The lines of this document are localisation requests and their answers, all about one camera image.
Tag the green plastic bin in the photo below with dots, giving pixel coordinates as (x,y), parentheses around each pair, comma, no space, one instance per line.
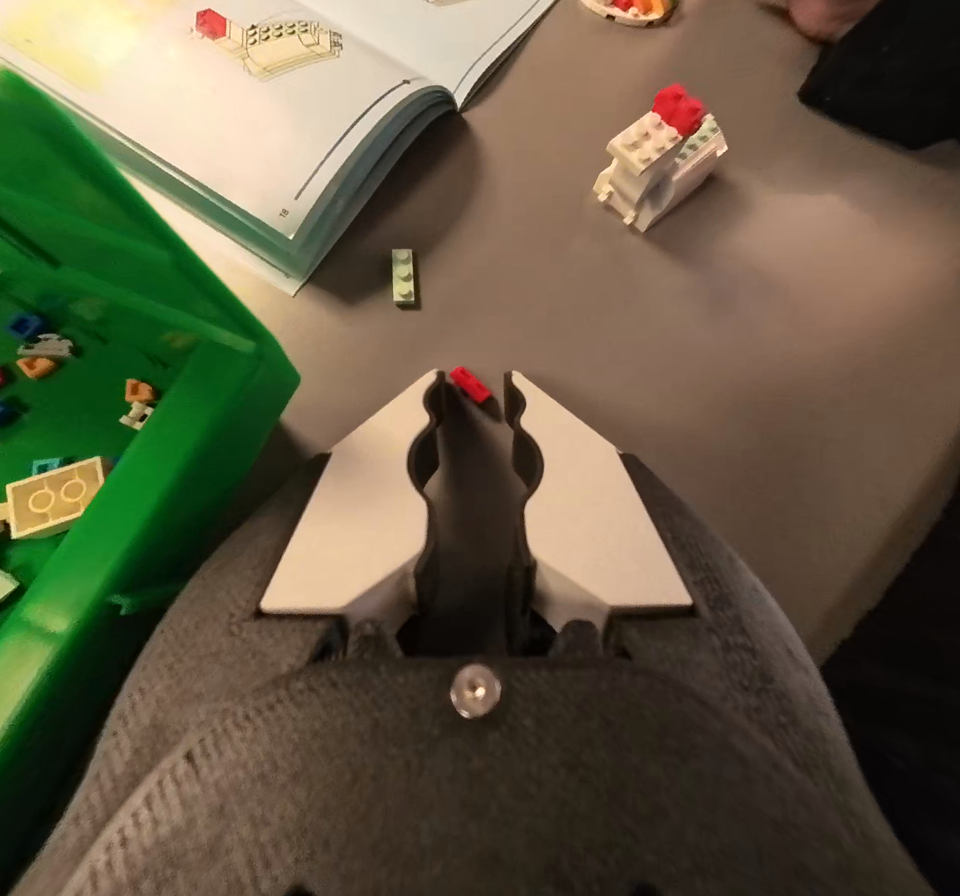
(187,446)

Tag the white lego build red top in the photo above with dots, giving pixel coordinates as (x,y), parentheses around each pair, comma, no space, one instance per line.
(652,161)

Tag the person's dark clothed leg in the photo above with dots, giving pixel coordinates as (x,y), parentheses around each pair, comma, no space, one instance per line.
(900,723)

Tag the small red lego brick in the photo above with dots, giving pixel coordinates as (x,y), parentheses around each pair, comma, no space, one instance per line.
(470,384)

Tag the pile of loose lego pieces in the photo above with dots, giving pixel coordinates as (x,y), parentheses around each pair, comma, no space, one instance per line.
(56,495)

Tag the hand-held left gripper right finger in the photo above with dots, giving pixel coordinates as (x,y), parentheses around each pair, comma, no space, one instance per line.
(600,528)

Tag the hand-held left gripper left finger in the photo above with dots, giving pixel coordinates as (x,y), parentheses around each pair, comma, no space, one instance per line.
(352,528)

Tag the person's right forearm black sleeve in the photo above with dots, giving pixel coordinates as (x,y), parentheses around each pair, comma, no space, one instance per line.
(900,71)

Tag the light green lego plate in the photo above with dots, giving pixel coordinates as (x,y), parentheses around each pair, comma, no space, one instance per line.
(405,277)

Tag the open light blue instruction booklet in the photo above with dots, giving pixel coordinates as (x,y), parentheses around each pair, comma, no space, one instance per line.
(262,108)

